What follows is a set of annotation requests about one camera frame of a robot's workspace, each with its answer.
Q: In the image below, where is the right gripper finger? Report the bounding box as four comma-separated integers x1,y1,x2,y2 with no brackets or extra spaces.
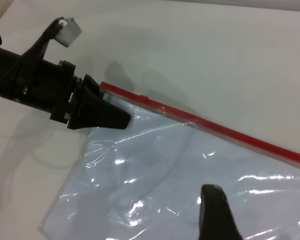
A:
198,184,244,240

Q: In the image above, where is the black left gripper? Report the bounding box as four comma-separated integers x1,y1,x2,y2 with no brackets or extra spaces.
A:
16,55,132,131

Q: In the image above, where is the clear plastic bag red zip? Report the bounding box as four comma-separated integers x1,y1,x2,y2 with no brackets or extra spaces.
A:
37,81,300,240

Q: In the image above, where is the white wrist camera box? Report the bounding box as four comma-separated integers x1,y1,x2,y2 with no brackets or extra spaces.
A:
55,16,83,48

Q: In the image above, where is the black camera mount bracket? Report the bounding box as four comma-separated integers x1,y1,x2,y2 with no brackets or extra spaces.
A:
22,17,65,62

